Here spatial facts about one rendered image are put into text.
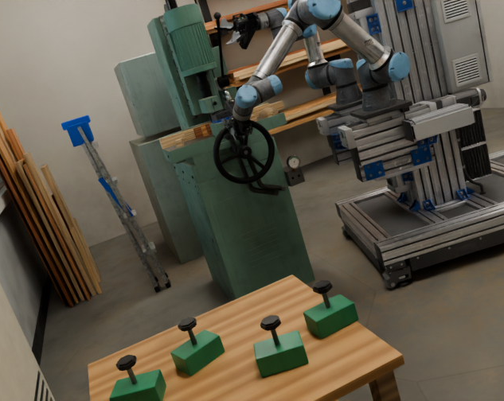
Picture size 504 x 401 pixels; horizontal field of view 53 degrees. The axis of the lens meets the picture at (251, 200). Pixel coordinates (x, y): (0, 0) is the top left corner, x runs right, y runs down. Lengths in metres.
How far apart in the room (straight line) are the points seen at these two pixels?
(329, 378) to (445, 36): 1.86
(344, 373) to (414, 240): 1.38
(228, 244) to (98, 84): 2.70
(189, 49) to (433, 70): 1.16
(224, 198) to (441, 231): 1.02
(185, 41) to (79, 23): 2.49
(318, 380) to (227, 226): 1.48
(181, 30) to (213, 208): 0.85
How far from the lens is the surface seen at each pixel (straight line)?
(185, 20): 2.52
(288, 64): 4.68
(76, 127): 3.12
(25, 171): 3.56
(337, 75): 2.84
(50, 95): 4.86
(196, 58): 2.51
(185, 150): 2.40
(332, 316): 1.24
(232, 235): 2.52
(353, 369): 1.13
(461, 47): 2.65
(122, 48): 4.91
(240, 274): 2.59
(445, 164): 2.74
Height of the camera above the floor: 1.18
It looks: 15 degrees down
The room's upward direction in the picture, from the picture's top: 17 degrees counter-clockwise
